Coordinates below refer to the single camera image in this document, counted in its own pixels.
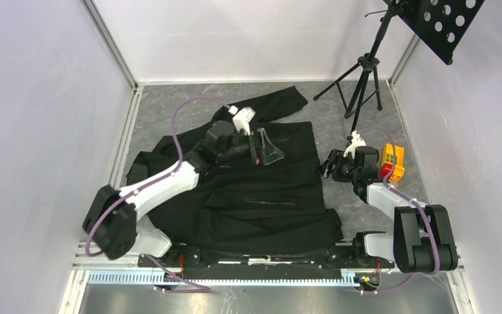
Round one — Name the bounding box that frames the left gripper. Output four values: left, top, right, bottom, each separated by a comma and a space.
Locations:
217, 128, 284, 165

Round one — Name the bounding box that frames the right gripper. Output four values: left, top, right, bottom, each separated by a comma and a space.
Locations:
316, 148, 360, 183

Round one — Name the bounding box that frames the black zip jacket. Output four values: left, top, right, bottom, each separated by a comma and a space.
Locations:
148, 86, 343, 254

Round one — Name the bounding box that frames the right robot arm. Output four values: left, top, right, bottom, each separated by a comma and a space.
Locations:
319, 146, 459, 273

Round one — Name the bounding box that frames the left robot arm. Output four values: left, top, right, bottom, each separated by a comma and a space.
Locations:
82, 121, 285, 267

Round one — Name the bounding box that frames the yellow red toy block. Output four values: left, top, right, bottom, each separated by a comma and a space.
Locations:
378, 143, 405, 182

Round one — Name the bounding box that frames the black tripod stand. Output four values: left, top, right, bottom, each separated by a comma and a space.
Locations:
313, 0, 409, 133

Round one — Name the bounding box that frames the black perforated stand plate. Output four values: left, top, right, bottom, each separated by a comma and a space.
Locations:
385, 0, 484, 65

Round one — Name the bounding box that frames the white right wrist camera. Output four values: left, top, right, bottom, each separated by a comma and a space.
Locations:
343, 130, 366, 159

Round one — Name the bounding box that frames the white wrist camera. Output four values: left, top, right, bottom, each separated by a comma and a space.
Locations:
228, 106, 256, 136
343, 130, 366, 159

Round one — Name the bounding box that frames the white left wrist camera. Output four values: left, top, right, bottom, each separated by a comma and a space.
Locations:
228, 106, 256, 136

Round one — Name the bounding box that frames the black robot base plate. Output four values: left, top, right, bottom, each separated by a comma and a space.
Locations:
156, 241, 395, 280

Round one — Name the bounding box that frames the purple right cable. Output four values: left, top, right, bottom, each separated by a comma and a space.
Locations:
357, 126, 441, 294

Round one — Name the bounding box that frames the purple cable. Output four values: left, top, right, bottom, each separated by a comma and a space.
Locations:
84, 96, 235, 258
357, 126, 441, 294

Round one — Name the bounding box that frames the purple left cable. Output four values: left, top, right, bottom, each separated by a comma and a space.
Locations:
84, 96, 235, 258

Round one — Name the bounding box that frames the white slotted cable duct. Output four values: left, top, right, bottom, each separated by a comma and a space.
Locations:
85, 270, 380, 288

